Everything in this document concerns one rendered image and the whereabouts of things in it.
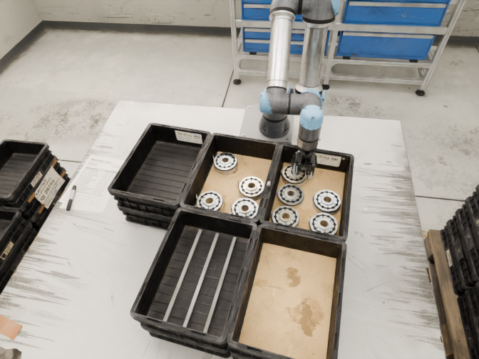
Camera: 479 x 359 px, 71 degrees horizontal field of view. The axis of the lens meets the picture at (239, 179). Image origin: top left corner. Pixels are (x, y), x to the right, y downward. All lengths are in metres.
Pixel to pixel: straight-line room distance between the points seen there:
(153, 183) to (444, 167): 2.13
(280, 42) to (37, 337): 1.35
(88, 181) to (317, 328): 1.22
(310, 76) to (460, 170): 1.73
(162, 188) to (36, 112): 2.36
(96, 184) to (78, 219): 0.20
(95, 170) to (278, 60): 1.04
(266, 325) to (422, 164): 2.00
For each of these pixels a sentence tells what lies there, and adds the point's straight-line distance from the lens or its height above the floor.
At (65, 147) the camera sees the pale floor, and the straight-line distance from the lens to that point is 3.14.
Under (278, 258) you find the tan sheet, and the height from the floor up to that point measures 0.83.
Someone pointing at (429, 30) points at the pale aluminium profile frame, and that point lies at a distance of 3.12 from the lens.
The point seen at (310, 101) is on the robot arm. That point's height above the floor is 1.18.
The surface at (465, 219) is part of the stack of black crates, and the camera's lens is 2.09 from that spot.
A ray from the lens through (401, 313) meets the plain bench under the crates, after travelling 1.38.
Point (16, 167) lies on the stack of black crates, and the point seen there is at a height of 0.49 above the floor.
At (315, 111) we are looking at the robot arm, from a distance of 1.15.
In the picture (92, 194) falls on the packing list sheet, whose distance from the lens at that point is 1.71.
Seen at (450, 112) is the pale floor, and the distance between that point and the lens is 3.38.
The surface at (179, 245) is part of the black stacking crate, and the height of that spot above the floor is 0.83.
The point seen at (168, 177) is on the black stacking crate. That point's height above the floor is 0.83.
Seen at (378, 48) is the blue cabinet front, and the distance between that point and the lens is 3.16.
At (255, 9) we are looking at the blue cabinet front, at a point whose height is 0.69.
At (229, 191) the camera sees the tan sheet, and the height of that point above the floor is 0.83.
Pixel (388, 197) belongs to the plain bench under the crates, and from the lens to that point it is 1.62.
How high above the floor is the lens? 1.93
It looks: 51 degrees down
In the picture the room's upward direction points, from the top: 4 degrees counter-clockwise
